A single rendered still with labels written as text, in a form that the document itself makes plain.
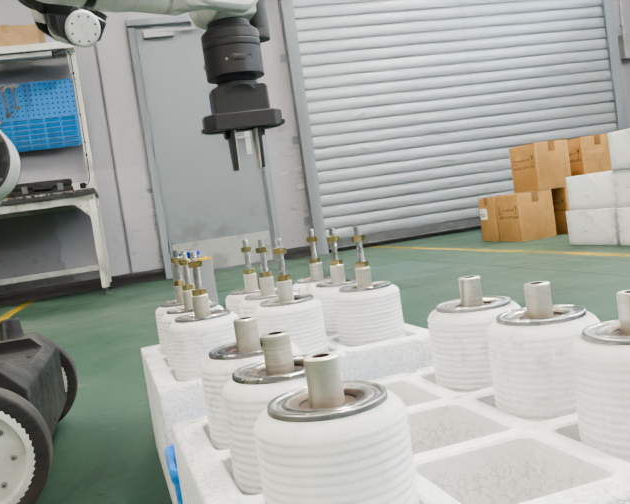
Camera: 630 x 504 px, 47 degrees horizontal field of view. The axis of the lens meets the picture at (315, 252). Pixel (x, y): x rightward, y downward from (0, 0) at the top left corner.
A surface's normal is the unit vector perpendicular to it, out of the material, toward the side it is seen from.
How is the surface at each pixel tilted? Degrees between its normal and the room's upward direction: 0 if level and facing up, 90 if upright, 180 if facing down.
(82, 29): 111
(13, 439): 90
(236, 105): 90
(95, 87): 90
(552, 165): 90
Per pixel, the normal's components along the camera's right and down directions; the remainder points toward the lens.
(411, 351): 0.29, 0.01
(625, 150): -0.96, 0.15
